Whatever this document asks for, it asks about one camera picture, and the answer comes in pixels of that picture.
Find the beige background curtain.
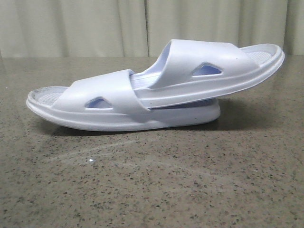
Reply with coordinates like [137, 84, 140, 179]
[0, 0, 304, 57]

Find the light blue slipper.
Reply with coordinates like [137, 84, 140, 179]
[26, 70, 220, 132]
[131, 39, 285, 108]

